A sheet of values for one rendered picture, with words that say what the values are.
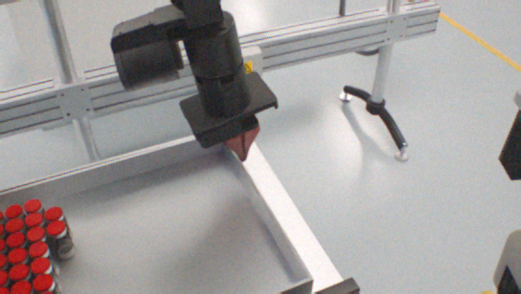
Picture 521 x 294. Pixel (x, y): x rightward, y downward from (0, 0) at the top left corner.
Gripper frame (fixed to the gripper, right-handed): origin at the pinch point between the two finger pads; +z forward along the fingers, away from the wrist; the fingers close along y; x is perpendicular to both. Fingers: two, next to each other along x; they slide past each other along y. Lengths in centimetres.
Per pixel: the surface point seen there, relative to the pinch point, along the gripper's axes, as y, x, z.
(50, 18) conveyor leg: 23, -86, 12
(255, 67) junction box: -28, -79, 49
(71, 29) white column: 24, -143, 46
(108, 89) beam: 17, -84, 40
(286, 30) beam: -44, -88, 46
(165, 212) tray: 11.7, 2.4, 1.6
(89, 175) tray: 18.9, -5.4, -1.9
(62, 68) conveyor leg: 26, -86, 28
